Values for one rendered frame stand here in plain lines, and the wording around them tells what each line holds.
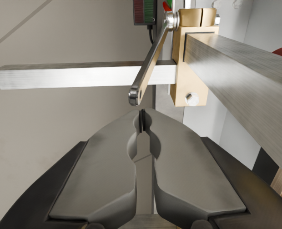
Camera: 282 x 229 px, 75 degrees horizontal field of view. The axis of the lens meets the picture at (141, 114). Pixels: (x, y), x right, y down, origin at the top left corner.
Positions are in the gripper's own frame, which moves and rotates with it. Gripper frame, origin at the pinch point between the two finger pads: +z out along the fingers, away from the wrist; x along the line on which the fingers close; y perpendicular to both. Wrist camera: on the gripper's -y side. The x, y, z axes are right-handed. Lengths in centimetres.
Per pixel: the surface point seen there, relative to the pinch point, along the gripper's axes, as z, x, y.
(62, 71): 15.5, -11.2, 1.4
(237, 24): 39.6, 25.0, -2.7
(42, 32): 101, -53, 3
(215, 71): 3.7, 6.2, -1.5
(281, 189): 12.5, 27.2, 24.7
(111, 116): 103, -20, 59
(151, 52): 4.8, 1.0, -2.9
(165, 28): 12.0, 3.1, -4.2
